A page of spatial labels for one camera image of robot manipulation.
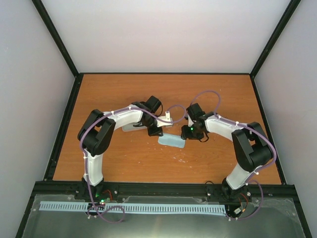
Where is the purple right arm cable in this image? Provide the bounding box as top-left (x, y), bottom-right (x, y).
top-left (192, 90), bottom-right (277, 221)

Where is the pink glasses case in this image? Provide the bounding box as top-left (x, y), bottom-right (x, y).
top-left (122, 122), bottom-right (147, 132)

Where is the light blue slotted cable duct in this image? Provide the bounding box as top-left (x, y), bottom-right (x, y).
top-left (39, 201), bottom-right (226, 216)

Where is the clear acrylic front plate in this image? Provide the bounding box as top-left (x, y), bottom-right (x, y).
top-left (23, 195), bottom-right (305, 238)

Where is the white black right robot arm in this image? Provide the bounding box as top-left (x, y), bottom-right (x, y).
top-left (181, 103), bottom-right (276, 200)

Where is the light blue cleaning cloth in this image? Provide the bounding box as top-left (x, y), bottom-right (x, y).
top-left (158, 133), bottom-right (186, 148)

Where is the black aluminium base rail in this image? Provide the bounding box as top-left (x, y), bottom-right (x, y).
top-left (33, 180), bottom-right (297, 202)

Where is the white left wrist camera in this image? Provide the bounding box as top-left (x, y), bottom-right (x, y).
top-left (157, 111), bottom-right (173, 127)

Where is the black enclosure frame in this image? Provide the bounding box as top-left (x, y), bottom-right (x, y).
top-left (14, 0), bottom-right (313, 238)

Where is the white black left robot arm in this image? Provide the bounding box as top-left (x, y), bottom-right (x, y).
top-left (77, 96), bottom-right (163, 200)

